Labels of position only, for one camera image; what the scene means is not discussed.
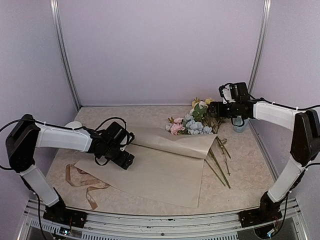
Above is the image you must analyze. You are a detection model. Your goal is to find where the beige wrapping paper sheet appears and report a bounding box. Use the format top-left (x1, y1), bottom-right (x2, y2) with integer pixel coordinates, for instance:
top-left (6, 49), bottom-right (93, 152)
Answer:
top-left (75, 127), bottom-right (216, 208)

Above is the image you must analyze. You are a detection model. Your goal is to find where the white bowl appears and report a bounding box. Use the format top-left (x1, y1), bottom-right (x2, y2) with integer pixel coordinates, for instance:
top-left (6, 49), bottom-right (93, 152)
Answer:
top-left (65, 121), bottom-right (83, 130)

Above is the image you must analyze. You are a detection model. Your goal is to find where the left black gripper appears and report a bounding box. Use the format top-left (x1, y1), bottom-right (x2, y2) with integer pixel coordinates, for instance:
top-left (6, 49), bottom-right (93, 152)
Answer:
top-left (104, 144), bottom-right (135, 170)

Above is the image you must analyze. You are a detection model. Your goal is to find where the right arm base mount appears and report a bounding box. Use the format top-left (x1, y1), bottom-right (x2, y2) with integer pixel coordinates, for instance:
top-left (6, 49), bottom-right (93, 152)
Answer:
top-left (238, 208), bottom-right (283, 228)

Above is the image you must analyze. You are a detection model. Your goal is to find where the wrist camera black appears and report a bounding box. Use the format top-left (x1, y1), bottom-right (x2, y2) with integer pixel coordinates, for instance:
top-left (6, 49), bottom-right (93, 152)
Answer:
top-left (96, 117), bottom-right (135, 151)
top-left (218, 82), bottom-right (251, 104)

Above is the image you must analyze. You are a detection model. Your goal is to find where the light blue mug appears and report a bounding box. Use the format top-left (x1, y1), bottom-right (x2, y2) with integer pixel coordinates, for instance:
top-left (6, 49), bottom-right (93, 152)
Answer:
top-left (231, 116), bottom-right (249, 133)

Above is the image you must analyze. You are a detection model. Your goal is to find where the tan satin ribbon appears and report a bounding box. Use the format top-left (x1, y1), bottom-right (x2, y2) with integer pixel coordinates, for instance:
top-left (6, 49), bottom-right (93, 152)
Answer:
top-left (65, 164), bottom-right (110, 210)

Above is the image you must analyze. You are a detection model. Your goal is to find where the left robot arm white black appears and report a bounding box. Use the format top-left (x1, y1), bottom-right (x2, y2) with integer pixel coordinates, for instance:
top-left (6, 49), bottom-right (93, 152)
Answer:
top-left (5, 114), bottom-right (135, 223)

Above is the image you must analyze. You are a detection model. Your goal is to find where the left aluminium frame post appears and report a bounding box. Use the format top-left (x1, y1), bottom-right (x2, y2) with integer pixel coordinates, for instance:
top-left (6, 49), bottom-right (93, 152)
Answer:
top-left (50, 0), bottom-right (82, 111)

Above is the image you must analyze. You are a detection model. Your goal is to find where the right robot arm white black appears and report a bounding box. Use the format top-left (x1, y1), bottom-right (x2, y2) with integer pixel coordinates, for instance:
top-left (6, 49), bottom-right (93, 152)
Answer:
top-left (208, 100), bottom-right (320, 203)

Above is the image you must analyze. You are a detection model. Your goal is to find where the aluminium frame post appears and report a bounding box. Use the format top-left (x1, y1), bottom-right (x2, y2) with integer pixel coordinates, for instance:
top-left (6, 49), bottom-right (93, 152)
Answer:
top-left (50, 0), bottom-right (82, 111)
top-left (248, 0), bottom-right (272, 94)

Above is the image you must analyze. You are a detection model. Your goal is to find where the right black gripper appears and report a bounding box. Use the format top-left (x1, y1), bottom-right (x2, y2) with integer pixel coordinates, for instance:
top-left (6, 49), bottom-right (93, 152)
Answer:
top-left (205, 100), bottom-right (240, 118)

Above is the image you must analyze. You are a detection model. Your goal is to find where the front aluminium rail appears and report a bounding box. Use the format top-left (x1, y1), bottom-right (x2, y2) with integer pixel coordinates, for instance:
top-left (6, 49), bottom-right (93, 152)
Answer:
top-left (17, 199), bottom-right (307, 240)

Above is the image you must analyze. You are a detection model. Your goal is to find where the pink fake flower stem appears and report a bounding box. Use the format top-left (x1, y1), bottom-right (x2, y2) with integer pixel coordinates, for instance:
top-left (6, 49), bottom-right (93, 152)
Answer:
top-left (165, 117), bottom-right (186, 135)

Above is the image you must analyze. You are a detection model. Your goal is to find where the blue hydrangea fake flower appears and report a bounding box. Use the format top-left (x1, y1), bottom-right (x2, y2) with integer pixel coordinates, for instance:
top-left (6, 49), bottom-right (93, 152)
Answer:
top-left (183, 114), bottom-right (213, 135)

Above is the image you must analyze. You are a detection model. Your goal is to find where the yellow rose fake flower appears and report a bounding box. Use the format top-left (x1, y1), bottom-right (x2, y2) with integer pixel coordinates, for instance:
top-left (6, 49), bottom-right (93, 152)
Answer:
top-left (189, 97), bottom-right (214, 119)

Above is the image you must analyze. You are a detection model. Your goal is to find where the right aluminium frame post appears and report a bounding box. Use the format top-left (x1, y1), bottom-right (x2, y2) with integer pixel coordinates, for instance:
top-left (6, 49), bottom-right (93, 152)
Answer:
top-left (248, 0), bottom-right (272, 94)

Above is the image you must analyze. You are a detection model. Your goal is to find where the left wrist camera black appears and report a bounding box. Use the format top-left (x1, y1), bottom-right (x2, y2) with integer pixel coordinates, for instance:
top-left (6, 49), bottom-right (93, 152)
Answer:
top-left (96, 117), bottom-right (135, 151)

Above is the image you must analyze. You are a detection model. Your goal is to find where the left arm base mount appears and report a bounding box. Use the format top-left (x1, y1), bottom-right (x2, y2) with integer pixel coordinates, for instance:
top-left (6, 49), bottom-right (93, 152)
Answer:
top-left (43, 208), bottom-right (87, 229)

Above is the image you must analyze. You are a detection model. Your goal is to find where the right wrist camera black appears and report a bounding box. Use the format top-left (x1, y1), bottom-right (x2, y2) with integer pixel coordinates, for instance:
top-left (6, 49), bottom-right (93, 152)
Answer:
top-left (218, 82), bottom-right (251, 104)

